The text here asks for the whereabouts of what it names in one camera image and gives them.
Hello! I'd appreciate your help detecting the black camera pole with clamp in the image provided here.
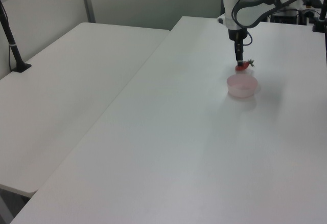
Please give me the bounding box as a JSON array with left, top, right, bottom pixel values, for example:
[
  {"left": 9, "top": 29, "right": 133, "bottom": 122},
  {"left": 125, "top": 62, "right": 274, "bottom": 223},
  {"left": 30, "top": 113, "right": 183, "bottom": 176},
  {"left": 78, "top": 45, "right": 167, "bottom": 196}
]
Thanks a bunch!
[
  {"left": 0, "top": 0, "right": 32, "bottom": 74},
  {"left": 312, "top": 0, "right": 327, "bottom": 33}
]

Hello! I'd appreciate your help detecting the pink plastic bowl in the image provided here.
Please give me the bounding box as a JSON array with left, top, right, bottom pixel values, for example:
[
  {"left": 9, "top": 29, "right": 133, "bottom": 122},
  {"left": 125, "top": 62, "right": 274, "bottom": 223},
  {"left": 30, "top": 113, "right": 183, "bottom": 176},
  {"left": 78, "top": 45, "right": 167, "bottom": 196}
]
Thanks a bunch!
[{"left": 226, "top": 73, "right": 259, "bottom": 99}]

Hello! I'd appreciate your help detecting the thin black pole cable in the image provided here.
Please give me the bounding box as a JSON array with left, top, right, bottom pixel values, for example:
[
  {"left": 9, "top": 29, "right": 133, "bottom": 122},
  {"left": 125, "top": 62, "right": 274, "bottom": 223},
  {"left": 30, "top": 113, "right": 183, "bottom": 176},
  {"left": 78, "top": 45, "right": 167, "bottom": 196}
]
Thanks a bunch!
[{"left": 7, "top": 45, "right": 14, "bottom": 73}]

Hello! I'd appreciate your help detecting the grey table leg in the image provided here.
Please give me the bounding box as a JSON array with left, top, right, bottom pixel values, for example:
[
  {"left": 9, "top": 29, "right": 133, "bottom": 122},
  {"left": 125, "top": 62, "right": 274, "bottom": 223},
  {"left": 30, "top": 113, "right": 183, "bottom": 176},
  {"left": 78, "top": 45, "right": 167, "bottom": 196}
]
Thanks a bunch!
[{"left": 0, "top": 188, "right": 29, "bottom": 224}]

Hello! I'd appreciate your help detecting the red toy strawberry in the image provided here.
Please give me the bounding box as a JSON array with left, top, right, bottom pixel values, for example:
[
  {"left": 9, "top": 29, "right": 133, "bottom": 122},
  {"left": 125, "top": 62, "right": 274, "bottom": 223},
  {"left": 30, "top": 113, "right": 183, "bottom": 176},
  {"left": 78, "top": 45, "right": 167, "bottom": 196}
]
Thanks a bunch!
[{"left": 235, "top": 59, "right": 256, "bottom": 72}]

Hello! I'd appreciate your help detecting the black electronics box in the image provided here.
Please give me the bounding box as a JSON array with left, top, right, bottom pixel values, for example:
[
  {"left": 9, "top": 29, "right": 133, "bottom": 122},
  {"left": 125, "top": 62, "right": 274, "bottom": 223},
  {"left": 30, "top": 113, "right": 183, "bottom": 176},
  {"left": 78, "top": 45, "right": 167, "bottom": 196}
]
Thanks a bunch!
[{"left": 270, "top": 9, "right": 300, "bottom": 25}]

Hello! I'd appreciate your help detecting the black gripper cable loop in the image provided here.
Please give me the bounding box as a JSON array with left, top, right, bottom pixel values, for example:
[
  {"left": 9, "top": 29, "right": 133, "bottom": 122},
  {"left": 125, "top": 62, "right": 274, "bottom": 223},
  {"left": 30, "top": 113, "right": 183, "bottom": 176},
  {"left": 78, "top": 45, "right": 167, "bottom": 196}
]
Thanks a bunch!
[{"left": 242, "top": 30, "right": 254, "bottom": 47}]

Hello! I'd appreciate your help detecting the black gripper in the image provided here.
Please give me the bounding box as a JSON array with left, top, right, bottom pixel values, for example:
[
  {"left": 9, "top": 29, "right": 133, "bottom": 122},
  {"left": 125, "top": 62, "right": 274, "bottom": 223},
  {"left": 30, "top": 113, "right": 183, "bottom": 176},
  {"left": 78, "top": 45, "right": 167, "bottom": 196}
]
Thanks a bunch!
[{"left": 227, "top": 29, "right": 247, "bottom": 68}]

